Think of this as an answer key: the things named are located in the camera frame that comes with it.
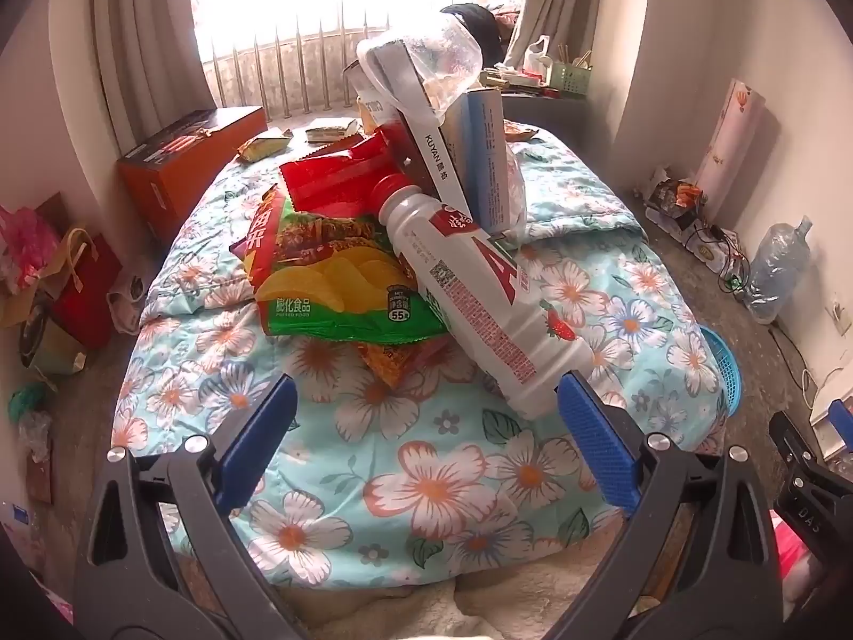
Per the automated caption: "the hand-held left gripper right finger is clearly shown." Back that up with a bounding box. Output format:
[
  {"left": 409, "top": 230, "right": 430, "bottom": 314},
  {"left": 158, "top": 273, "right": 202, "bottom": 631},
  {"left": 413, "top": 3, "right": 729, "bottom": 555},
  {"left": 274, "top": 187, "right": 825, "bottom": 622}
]
[{"left": 556, "top": 370, "right": 801, "bottom": 640}]

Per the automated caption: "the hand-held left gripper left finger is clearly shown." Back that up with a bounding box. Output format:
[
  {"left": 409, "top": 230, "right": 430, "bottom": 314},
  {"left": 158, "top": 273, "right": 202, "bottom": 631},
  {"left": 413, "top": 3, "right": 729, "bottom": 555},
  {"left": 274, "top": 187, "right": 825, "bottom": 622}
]
[{"left": 73, "top": 373, "right": 299, "bottom": 640}]

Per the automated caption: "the blue mesh waste basket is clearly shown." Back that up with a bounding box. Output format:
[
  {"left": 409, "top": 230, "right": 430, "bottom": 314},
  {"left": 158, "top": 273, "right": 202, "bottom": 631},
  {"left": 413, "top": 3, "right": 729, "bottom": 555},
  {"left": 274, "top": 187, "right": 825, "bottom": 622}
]
[{"left": 698, "top": 323, "right": 742, "bottom": 418}]

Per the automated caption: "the green potato chip bag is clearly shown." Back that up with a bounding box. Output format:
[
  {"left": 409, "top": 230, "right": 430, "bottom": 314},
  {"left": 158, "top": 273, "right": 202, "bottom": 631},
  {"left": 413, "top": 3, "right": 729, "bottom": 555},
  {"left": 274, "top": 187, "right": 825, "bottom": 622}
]
[{"left": 256, "top": 243, "right": 450, "bottom": 344}]

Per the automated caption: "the white drink bottle red cap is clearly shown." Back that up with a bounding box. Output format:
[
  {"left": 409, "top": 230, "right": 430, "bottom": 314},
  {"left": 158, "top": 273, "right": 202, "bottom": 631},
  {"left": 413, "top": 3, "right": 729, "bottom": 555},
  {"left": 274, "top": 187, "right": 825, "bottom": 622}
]
[{"left": 369, "top": 173, "right": 597, "bottom": 421}]

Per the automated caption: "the grey cable box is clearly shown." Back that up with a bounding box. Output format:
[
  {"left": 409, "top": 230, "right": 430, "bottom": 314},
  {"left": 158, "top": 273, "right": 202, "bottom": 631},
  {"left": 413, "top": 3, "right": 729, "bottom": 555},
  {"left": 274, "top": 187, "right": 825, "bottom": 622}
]
[{"left": 356, "top": 40, "right": 474, "bottom": 224}]

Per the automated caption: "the pink cloth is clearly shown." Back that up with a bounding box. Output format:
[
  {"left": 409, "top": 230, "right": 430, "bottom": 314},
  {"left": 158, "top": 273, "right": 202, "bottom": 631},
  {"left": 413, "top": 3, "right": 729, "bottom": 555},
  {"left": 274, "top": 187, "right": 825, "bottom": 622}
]
[{"left": 769, "top": 510, "right": 841, "bottom": 614}]

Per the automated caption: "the floral light blue blanket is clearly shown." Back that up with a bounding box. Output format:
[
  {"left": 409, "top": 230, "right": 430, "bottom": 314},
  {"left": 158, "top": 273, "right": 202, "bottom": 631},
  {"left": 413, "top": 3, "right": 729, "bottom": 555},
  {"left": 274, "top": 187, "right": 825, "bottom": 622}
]
[{"left": 110, "top": 123, "right": 730, "bottom": 591}]

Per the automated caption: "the orange snack bag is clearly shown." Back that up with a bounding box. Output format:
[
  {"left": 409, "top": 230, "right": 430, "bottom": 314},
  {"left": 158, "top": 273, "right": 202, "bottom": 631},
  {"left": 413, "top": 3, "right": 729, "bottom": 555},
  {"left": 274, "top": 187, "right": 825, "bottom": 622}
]
[{"left": 356, "top": 337, "right": 454, "bottom": 391}]

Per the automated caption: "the white cloth bag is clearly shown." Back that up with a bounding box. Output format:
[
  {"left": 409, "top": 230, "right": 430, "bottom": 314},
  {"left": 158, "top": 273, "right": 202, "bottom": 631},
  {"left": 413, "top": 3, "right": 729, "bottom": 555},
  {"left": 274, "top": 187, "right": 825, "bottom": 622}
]
[{"left": 107, "top": 273, "right": 154, "bottom": 334}]

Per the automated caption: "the green red snack bag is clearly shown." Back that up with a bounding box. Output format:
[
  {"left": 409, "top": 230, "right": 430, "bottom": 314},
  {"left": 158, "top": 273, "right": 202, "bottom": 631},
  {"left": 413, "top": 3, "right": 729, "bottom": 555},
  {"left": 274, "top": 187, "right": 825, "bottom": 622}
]
[{"left": 230, "top": 187, "right": 394, "bottom": 294}]

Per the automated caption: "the beige paper bag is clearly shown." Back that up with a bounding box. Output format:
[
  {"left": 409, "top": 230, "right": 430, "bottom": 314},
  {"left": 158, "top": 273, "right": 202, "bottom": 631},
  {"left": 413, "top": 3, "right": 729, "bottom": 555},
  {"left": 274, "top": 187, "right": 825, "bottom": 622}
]
[{"left": 30, "top": 323, "right": 87, "bottom": 374}]

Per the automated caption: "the white plastic package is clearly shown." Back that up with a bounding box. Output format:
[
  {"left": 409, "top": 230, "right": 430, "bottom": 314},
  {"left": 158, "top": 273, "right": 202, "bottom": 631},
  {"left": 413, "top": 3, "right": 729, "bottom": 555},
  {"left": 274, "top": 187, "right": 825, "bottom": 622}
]
[{"left": 643, "top": 203, "right": 744, "bottom": 274}]

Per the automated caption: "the large clear water jug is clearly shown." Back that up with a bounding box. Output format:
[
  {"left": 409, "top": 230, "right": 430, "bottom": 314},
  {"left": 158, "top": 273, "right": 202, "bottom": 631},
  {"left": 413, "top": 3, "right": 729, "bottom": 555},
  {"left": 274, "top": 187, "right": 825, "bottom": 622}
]
[{"left": 743, "top": 215, "right": 815, "bottom": 324}]

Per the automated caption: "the red gift bag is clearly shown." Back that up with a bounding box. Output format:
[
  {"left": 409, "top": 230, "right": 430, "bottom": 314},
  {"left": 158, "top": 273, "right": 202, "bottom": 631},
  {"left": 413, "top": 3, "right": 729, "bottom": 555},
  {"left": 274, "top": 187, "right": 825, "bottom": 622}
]
[{"left": 50, "top": 228, "right": 124, "bottom": 351}]

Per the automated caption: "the green plastic bag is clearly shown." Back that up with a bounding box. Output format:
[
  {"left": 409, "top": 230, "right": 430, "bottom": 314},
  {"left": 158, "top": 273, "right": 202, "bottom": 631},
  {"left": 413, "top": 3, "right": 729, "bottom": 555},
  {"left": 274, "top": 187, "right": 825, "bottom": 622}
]
[{"left": 6, "top": 381, "right": 51, "bottom": 422}]

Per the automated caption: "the dark snack bag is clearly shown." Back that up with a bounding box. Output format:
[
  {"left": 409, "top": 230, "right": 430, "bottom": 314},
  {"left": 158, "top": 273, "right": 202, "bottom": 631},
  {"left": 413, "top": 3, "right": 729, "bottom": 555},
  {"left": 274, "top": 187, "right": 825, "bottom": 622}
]
[{"left": 649, "top": 170, "right": 704, "bottom": 218}]

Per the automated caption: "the orange cardboard box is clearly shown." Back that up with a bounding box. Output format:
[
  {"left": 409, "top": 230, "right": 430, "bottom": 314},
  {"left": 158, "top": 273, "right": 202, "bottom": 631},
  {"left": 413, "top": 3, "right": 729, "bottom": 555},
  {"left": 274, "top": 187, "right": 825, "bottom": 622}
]
[{"left": 118, "top": 107, "right": 269, "bottom": 247}]

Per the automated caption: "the clear plastic bag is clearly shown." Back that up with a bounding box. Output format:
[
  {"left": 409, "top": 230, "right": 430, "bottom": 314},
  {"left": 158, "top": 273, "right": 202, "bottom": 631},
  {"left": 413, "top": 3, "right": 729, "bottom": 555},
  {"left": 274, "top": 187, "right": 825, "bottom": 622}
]
[
  {"left": 356, "top": 13, "right": 484, "bottom": 124},
  {"left": 503, "top": 140, "right": 527, "bottom": 241}
]

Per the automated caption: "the green snack wrapper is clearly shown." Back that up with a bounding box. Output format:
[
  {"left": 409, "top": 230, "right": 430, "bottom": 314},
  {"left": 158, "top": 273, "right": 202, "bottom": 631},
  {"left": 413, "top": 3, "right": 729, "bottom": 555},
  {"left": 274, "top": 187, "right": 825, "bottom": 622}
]
[{"left": 236, "top": 132, "right": 294, "bottom": 163}]

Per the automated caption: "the pink plastic bag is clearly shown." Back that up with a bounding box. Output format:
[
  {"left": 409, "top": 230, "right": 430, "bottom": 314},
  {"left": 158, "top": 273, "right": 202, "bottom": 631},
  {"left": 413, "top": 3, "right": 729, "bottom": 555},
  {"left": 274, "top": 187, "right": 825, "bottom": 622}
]
[{"left": 0, "top": 205, "right": 62, "bottom": 294}]

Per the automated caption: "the blue white carton box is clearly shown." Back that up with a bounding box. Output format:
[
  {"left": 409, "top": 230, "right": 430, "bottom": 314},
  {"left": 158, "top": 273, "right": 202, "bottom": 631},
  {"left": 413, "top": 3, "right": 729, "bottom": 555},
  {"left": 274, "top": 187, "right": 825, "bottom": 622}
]
[{"left": 443, "top": 88, "right": 511, "bottom": 234}]

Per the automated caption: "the white orange snack wrapper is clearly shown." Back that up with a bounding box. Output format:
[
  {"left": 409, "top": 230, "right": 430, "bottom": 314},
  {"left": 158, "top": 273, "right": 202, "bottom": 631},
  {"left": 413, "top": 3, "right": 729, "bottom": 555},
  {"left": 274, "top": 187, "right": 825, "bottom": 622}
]
[{"left": 305, "top": 118, "right": 364, "bottom": 145}]

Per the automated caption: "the long white pink box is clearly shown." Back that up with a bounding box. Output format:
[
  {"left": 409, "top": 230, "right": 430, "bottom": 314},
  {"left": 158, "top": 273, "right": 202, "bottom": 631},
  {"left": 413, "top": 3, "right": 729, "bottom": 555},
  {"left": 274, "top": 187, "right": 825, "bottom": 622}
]
[{"left": 693, "top": 77, "right": 767, "bottom": 214}]

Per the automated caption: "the dark desk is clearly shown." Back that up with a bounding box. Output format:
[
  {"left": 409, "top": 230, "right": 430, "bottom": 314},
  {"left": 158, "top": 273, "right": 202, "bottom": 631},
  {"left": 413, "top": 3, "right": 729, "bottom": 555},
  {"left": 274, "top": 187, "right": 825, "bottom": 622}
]
[{"left": 496, "top": 83, "right": 588, "bottom": 121}]

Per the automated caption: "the metal window railing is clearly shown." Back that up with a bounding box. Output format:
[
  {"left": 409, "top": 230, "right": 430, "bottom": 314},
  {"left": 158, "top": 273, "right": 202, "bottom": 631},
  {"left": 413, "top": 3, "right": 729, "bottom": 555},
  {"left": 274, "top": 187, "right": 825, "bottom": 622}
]
[{"left": 200, "top": 10, "right": 414, "bottom": 121}]

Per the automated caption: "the green pen holder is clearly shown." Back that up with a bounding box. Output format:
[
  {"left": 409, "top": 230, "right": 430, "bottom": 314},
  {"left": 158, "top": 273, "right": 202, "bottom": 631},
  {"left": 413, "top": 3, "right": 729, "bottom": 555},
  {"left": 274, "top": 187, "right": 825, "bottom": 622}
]
[{"left": 546, "top": 57, "right": 593, "bottom": 95}]

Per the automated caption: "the white plastic bag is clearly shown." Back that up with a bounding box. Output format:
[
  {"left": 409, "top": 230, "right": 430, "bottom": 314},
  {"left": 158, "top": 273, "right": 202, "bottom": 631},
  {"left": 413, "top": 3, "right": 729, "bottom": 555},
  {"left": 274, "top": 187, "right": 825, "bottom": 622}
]
[{"left": 521, "top": 35, "right": 553, "bottom": 77}]

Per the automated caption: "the black object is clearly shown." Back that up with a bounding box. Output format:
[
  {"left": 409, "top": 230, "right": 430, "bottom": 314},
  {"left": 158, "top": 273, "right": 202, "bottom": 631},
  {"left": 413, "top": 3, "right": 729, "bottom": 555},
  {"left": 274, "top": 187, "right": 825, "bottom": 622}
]
[{"left": 440, "top": 3, "right": 505, "bottom": 71}]

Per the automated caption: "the black cable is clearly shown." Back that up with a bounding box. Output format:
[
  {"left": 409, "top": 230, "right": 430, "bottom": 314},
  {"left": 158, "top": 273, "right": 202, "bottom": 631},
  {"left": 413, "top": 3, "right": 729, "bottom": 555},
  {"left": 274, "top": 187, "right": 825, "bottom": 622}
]
[{"left": 766, "top": 320, "right": 810, "bottom": 374}]

